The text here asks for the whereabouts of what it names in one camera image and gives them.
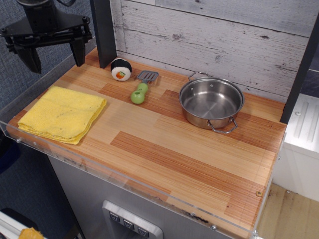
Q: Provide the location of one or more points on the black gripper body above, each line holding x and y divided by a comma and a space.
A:
43, 25

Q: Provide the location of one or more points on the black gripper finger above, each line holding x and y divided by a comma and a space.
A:
29, 57
78, 51

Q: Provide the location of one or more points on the yellow towel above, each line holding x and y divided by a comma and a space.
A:
63, 115

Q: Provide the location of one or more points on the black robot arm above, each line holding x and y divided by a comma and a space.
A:
45, 25

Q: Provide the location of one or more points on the plush sushi roll toy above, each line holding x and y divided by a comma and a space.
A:
121, 69

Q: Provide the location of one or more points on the stainless steel pot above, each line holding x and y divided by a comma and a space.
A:
211, 103

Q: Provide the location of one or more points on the silver dispenser panel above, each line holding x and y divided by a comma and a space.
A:
133, 223

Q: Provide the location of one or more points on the yellow object bottom left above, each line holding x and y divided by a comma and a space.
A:
30, 233

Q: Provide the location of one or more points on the white appliance on right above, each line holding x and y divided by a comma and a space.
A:
297, 167

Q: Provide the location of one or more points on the dark vertical frame post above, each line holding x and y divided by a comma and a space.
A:
104, 31

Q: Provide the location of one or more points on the clear acrylic guard rail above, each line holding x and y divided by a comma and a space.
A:
186, 180

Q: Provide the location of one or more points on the green handled toy spatula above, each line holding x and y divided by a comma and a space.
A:
138, 96

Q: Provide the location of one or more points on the dark right frame post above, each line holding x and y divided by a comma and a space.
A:
301, 73

